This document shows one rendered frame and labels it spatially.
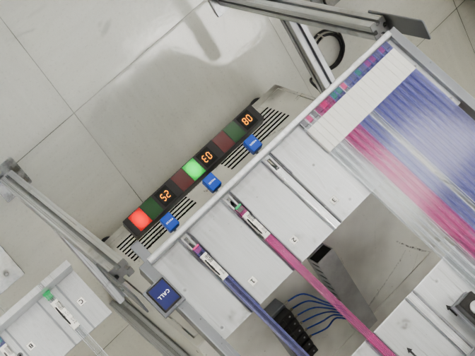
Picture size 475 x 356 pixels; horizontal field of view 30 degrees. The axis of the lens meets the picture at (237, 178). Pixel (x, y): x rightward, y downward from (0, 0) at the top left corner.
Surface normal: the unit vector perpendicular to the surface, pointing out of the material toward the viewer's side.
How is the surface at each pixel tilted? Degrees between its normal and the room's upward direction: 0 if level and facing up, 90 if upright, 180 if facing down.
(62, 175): 0
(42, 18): 0
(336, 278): 0
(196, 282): 44
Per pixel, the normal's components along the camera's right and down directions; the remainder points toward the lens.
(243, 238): 0.06, -0.29
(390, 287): 0.54, 0.28
